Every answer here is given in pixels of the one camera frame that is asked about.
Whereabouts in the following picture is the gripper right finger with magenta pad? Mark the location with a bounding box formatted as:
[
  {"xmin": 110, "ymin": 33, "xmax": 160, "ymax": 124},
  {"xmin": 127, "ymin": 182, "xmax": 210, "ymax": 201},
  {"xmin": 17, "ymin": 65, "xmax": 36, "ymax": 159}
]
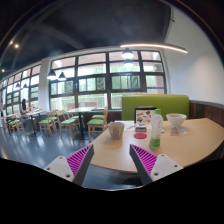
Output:
[{"xmin": 129, "ymin": 144, "xmax": 182, "ymax": 185}]

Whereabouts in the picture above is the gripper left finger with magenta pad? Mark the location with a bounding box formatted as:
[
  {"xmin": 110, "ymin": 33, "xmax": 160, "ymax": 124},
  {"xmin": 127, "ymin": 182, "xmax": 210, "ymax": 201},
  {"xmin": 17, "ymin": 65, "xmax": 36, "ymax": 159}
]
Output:
[{"xmin": 44, "ymin": 144, "xmax": 94, "ymax": 186}]

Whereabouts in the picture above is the clear bottle with green cap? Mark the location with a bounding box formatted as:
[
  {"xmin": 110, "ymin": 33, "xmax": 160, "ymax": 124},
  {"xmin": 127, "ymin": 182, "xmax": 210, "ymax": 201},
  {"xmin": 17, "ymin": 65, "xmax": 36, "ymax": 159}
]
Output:
[{"xmin": 149, "ymin": 109, "xmax": 163, "ymax": 148}]

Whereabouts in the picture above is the red round coaster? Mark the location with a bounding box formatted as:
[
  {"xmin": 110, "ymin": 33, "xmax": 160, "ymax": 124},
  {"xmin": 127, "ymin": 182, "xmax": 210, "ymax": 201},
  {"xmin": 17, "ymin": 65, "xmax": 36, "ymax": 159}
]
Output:
[{"xmin": 134, "ymin": 133, "xmax": 147, "ymax": 139}]

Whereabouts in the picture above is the wooden chair green cushion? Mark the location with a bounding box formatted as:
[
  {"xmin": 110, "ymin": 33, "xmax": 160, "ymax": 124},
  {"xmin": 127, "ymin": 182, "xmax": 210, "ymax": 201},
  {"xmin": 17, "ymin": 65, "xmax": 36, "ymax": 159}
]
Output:
[
  {"xmin": 39, "ymin": 111, "xmax": 57, "ymax": 135},
  {"xmin": 7, "ymin": 115, "xmax": 24, "ymax": 132},
  {"xmin": 56, "ymin": 110, "xmax": 79, "ymax": 138},
  {"xmin": 87, "ymin": 107, "xmax": 108, "ymax": 138}
]

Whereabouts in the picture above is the white patterned cup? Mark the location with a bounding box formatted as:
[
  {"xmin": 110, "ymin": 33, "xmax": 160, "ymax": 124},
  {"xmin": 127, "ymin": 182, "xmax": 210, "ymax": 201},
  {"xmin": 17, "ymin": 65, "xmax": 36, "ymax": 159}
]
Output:
[{"xmin": 107, "ymin": 122, "xmax": 125, "ymax": 139}]

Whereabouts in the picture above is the menu card stand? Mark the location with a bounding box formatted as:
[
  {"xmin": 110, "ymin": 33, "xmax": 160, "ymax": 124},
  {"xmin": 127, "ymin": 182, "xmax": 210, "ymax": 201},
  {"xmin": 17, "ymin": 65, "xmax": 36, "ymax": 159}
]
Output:
[{"xmin": 134, "ymin": 106, "xmax": 156, "ymax": 126}]

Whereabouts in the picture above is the white ceramic bowl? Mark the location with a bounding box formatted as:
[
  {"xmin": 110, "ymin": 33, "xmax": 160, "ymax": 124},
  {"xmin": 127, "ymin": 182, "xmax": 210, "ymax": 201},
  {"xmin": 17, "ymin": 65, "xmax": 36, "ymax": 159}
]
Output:
[{"xmin": 166, "ymin": 113, "xmax": 187, "ymax": 128}]

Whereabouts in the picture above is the wooden dining table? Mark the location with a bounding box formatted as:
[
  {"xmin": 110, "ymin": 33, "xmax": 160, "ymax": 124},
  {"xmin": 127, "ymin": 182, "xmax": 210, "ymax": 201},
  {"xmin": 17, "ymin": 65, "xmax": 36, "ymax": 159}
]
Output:
[{"xmin": 67, "ymin": 107, "xmax": 96, "ymax": 140}]

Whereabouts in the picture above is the green upholstered booth seat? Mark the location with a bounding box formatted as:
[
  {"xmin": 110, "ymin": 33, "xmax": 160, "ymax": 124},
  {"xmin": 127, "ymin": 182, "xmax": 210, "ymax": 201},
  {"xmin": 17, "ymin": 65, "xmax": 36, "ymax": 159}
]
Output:
[{"xmin": 122, "ymin": 94, "xmax": 190, "ymax": 120}]

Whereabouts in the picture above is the white pendant lamp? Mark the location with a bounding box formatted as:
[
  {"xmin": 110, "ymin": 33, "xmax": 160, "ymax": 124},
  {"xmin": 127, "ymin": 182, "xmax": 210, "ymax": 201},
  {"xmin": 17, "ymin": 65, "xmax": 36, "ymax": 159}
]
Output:
[
  {"xmin": 124, "ymin": 59, "xmax": 133, "ymax": 67},
  {"xmin": 47, "ymin": 69, "xmax": 57, "ymax": 80},
  {"xmin": 58, "ymin": 72, "xmax": 66, "ymax": 81},
  {"xmin": 122, "ymin": 48, "xmax": 134, "ymax": 59}
]

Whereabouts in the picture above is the curved linear ceiling light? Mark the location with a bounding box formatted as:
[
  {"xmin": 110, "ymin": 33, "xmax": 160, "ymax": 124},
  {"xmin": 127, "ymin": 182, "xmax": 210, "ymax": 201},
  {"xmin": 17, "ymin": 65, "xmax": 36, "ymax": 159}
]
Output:
[{"xmin": 120, "ymin": 43, "xmax": 188, "ymax": 54}]

